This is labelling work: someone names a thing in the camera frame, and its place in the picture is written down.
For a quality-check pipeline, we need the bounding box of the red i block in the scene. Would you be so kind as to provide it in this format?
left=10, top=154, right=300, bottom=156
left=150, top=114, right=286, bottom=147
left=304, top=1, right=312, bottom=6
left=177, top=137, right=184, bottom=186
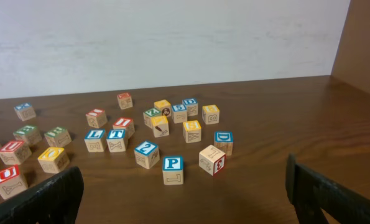
left=86, top=108, right=108, bottom=128
left=113, top=117, right=135, bottom=138

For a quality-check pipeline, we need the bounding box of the red I block lower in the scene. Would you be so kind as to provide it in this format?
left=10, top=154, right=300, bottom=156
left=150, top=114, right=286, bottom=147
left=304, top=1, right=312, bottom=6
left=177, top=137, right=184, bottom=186
left=113, top=117, right=135, bottom=138

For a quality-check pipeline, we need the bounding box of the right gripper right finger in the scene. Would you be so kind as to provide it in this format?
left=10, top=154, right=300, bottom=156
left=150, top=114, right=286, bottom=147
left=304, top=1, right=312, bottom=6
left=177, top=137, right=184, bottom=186
left=285, top=154, right=370, bottom=224

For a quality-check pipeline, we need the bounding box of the blue D block upper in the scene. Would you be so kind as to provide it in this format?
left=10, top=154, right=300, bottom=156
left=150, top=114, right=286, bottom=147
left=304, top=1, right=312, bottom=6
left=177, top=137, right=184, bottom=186
left=182, top=98, right=198, bottom=116

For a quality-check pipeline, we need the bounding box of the yellow S block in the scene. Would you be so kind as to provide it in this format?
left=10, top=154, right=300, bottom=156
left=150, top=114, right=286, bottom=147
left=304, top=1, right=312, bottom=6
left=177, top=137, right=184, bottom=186
left=183, top=120, right=201, bottom=143

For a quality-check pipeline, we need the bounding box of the blue 2 block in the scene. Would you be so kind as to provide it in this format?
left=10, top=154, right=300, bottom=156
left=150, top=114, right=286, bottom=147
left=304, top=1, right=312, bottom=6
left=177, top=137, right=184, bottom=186
left=134, top=141, right=160, bottom=169

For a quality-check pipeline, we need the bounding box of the red I block upper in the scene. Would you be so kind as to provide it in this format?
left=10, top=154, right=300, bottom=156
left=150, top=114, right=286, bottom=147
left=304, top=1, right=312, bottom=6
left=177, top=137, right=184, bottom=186
left=86, top=108, right=108, bottom=128

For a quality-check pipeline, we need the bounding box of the blue 5 block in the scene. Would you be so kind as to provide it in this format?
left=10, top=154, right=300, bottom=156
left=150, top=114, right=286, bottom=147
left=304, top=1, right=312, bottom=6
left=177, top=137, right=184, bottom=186
left=172, top=104, right=188, bottom=124

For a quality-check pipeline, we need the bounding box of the yellow block top cluster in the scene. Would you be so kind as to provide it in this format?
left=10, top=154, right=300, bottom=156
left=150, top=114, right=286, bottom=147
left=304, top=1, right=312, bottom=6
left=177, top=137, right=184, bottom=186
left=154, top=100, right=171, bottom=117

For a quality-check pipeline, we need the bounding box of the yellow O block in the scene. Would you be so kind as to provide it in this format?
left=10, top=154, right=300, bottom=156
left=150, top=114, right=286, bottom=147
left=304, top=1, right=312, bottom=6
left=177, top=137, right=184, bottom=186
left=37, top=147, right=70, bottom=174

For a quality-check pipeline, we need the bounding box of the red H block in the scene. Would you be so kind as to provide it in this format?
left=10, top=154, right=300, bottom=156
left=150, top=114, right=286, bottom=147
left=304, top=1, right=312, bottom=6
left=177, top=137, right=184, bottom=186
left=117, top=92, right=133, bottom=110

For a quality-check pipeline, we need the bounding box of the green Z block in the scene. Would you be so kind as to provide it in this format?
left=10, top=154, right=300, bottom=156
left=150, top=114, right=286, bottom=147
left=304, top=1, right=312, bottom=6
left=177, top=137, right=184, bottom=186
left=143, top=108, right=162, bottom=128

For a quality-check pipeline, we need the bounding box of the blue T block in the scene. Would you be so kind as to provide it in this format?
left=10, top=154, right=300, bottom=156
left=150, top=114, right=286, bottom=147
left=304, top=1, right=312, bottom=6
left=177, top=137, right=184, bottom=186
left=107, top=129, right=128, bottom=152

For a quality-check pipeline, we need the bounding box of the blue X block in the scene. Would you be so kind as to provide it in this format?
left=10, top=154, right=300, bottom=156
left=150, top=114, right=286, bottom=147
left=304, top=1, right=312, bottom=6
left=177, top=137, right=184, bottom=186
left=14, top=103, right=36, bottom=121

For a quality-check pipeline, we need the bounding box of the yellow 8 block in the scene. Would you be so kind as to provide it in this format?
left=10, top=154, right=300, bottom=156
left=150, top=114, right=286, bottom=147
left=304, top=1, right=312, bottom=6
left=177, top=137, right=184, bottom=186
left=202, top=105, right=220, bottom=124

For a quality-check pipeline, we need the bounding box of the green R block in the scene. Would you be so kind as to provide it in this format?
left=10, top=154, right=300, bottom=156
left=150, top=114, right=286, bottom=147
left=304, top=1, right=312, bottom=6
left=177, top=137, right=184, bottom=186
left=44, top=126, right=72, bottom=147

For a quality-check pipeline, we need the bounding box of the blue d block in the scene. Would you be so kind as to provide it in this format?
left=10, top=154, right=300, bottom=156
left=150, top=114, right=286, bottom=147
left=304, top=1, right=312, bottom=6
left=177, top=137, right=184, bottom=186
left=182, top=98, right=198, bottom=116
left=214, top=131, right=234, bottom=156

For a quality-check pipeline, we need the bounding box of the blue P block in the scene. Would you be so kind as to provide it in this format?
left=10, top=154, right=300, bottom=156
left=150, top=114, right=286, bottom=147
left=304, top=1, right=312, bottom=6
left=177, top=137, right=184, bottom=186
left=162, top=156, right=184, bottom=185

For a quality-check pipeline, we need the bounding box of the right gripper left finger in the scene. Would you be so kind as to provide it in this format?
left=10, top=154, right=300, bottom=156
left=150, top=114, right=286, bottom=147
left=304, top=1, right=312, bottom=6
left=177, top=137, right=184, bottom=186
left=0, top=166, right=84, bottom=223

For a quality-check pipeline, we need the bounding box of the plain wood block red 3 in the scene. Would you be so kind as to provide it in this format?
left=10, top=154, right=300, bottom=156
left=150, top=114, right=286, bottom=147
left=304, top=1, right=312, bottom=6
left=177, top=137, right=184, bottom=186
left=198, top=145, right=226, bottom=176

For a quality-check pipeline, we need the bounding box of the blue D block lower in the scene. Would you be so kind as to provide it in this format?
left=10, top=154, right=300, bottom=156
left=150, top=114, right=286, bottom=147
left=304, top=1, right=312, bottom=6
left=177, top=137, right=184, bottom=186
left=214, top=131, right=234, bottom=156

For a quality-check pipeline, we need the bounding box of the blue L block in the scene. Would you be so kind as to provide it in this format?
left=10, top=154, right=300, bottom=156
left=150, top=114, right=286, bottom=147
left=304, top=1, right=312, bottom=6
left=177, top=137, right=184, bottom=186
left=84, top=129, right=107, bottom=152

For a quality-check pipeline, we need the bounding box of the yellow block hammer picture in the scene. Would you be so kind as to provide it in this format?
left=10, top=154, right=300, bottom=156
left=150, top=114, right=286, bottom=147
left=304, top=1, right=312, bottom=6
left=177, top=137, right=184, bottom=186
left=151, top=115, right=169, bottom=138

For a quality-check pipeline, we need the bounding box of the green B block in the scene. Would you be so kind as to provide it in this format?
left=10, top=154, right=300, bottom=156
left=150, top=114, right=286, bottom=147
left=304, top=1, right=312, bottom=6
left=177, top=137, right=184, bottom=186
left=13, top=125, right=42, bottom=147

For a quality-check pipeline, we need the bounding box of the red u block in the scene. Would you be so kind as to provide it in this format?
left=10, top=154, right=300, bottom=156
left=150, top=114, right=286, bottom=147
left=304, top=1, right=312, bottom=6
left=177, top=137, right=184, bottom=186
left=0, top=165, right=29, bottom=200
left=0, top=140, right=32, bottom=165

